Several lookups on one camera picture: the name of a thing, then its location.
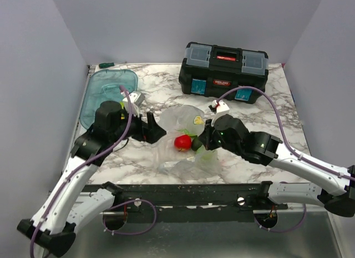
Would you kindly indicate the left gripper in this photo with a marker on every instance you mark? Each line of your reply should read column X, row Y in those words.
column 152, row 130

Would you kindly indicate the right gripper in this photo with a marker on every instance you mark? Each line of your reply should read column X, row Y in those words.
column 205, row 137

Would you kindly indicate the red fake apple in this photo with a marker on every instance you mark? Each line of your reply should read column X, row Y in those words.
column 183, row 143

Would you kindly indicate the translucent plastic bag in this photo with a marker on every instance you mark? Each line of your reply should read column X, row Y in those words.
column 176, row 154

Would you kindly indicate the yellow fake lemon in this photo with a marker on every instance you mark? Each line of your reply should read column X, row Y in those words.
column 122, row 110

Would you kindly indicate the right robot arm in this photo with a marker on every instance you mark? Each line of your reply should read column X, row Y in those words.
column 327, row 185

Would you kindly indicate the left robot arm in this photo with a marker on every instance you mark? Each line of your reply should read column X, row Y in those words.
column 54, row 227

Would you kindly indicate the dark green fake avocado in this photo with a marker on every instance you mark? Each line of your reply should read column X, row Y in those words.
column 196, row 144

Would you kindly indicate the green fake apple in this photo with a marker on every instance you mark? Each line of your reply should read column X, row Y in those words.
column 205, row 156

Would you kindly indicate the black Delixi toolbox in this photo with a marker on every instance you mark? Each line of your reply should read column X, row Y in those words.
column 212, row 70

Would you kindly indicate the teal transparent plastic tray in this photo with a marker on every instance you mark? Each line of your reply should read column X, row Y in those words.
column 105, row 85

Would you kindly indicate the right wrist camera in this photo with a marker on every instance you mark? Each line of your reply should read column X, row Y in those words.
column 219, row 108

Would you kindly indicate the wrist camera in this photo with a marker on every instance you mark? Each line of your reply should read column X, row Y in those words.
column 136, row 99
column 219, row 108

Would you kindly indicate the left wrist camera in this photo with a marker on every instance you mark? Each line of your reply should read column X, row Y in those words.
column 136, row 99

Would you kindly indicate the black mounting rail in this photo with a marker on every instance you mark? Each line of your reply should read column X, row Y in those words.
column 193, row 202

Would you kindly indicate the green handled screwdriver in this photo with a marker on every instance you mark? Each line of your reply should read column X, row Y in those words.
column 108, row 65

